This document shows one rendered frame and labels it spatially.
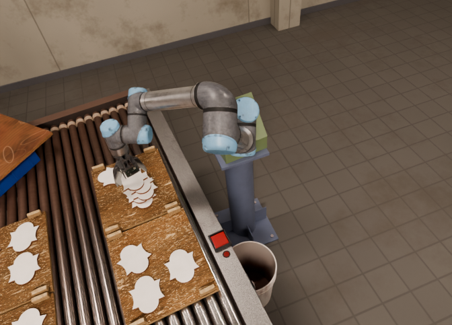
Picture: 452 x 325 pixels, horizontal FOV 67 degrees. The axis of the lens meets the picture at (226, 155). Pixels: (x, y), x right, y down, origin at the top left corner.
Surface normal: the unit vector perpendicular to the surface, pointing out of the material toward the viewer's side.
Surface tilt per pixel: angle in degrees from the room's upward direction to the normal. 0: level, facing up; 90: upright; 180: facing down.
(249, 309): 0
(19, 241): 0
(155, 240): 0
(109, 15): 90
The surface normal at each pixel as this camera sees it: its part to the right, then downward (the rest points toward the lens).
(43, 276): -0.08, -0.67
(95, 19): 0.34, 0.67
